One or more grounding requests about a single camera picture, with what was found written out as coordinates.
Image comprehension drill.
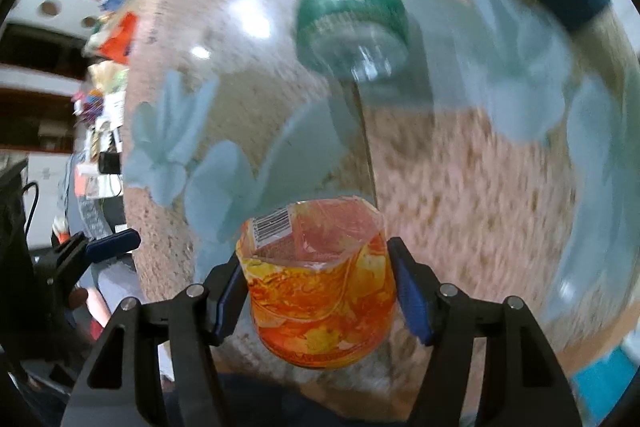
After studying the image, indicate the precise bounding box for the clear cup green band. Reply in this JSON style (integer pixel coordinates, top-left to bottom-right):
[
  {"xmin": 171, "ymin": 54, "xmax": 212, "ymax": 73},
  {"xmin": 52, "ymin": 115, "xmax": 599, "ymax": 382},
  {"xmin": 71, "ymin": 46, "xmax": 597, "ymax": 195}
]
[{"xmin": 295, "ymin": 0, "xmax": 409, "ymax": 82}]

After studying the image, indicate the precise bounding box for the orange patterned plastic cup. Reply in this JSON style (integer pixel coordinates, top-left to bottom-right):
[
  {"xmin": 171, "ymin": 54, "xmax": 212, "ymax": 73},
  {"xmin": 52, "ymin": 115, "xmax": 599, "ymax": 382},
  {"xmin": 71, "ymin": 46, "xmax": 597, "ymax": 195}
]
[{"xmin": 235, "ymin": 196, "xmax": 396, "ymax": 369}]

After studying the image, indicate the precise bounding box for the orange tissue pack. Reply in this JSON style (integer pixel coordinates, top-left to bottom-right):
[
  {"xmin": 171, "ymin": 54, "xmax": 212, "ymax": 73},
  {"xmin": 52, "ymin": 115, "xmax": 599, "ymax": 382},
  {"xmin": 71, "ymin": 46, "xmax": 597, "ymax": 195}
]
[{"xmin": 99, "ymin": 12, "xmax": 138, "ymax": 65}]

